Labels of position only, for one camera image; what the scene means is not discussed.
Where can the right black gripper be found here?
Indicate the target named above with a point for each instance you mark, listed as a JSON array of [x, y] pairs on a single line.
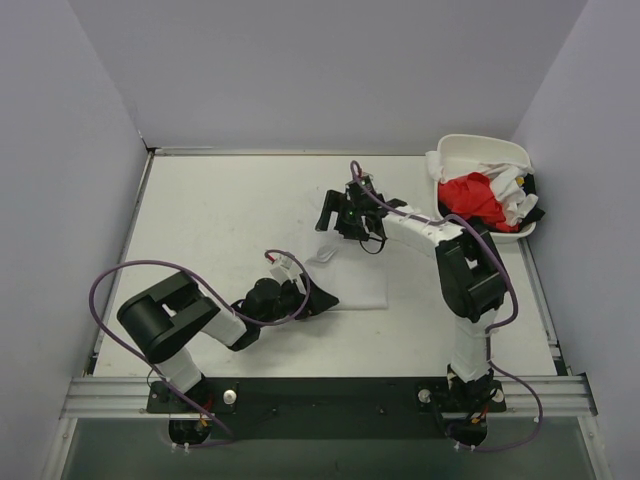
[[347, 201]]

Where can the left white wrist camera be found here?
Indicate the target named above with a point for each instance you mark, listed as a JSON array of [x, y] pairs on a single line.
[[285, 269]]

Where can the red t shirt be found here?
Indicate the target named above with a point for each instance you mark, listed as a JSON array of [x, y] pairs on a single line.
[[471, 196]]

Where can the white clothes in basket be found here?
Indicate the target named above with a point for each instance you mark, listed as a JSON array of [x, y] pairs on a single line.
[[436, 169]]

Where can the white plastic laundry basket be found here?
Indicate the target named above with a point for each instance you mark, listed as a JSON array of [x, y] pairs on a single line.
[[461, 151]]

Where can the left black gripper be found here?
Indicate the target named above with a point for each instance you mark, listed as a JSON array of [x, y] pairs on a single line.
[[302, 300]]

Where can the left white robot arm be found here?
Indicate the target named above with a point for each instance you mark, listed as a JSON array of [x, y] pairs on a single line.
[[165, 317]]

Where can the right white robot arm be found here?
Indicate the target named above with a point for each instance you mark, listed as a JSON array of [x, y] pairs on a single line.
[[471, 274]]

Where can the aluminium rail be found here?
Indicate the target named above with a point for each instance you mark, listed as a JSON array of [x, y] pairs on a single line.
[[126, 397]]

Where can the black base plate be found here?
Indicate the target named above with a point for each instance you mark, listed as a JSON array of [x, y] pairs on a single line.
[[401, 408]]

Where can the black t shirt in basket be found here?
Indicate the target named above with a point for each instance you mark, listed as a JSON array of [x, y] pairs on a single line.
[[520, 206]]

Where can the white t shirt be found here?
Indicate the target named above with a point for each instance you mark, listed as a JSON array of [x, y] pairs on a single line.
[[343, 269]]

